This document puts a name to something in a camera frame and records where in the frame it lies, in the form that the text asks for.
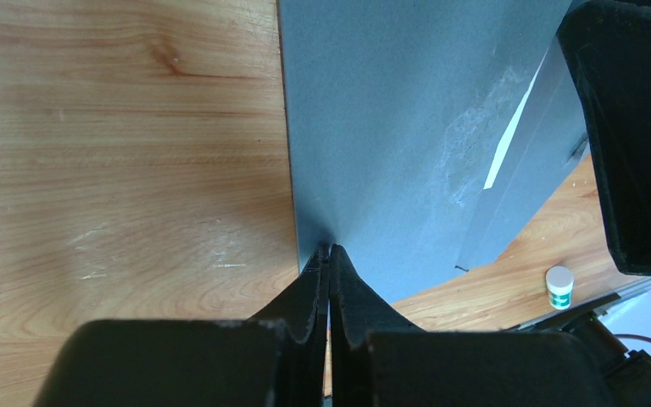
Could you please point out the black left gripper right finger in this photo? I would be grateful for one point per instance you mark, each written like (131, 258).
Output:
(380, 358)

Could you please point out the white letter paper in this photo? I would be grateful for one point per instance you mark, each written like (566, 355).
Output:
(508, 135)

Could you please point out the grey-blue paper envelope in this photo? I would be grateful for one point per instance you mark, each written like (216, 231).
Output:
(394, 113)

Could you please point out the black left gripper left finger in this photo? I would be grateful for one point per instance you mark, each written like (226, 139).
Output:
(275, 357)

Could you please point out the green white glue stick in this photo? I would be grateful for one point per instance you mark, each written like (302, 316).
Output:
(560, 282)

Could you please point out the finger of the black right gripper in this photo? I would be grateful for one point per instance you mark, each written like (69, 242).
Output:
(607, 49)

